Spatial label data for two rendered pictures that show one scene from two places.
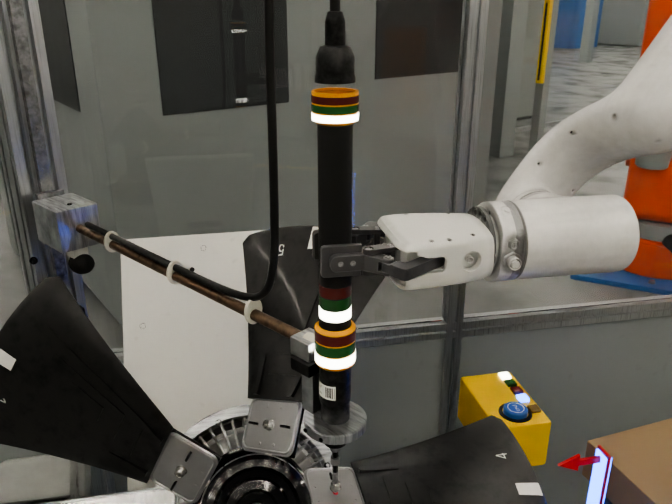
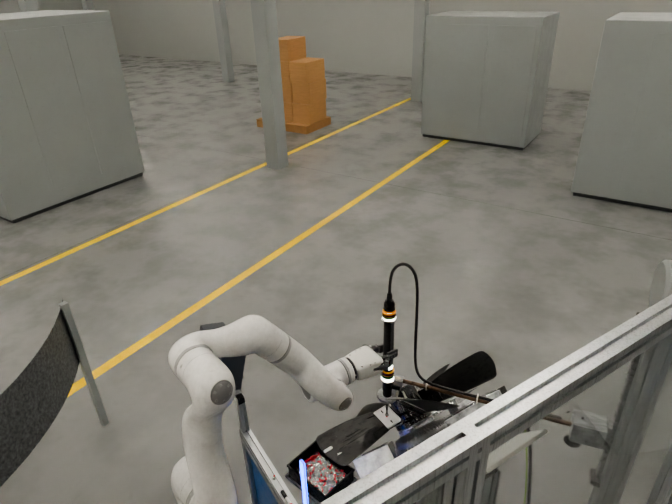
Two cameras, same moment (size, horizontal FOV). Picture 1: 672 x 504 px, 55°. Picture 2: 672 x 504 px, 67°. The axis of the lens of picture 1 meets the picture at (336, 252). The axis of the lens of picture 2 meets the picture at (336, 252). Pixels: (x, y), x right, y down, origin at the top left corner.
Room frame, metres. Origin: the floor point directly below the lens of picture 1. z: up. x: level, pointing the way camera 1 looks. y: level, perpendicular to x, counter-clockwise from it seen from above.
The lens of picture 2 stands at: (1.79, -0.61, 2.59)
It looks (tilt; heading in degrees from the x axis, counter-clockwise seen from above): 29 degrees down; 160
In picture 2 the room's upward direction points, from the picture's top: 2 degrees counter-clockwise
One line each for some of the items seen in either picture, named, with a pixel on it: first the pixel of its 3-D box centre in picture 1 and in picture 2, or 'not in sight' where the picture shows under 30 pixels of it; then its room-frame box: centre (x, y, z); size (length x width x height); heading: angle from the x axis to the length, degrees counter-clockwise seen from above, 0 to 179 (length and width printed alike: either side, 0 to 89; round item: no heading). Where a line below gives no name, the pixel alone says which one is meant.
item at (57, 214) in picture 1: (65, 221); not in sight; (1.03, 0.45, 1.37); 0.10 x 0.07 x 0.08; 46
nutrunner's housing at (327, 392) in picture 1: (335, 255); (388, 351); (0.60, 0.00, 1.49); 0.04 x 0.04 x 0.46
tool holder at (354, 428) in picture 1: (328, 384); (390, 386); (0.61, 0.01, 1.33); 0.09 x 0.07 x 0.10; 46
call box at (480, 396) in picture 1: (501, 421); not in sight; (0.96, -0.29, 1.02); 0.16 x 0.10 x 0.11; 11
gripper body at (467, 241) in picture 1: (438, 245); (361, 363); (0.63, -0.11, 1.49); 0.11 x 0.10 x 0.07; 102
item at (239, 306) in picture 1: (173, 274); (479, 400); (0.81, 0.22, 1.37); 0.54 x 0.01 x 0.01; 46
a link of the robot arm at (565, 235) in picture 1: (563, 235); (324, 382); (0.66, -0.25, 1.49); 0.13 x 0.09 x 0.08; 102
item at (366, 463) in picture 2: not in sight; (380, 467); (0.64, -0.04, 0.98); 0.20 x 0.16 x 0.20; 11
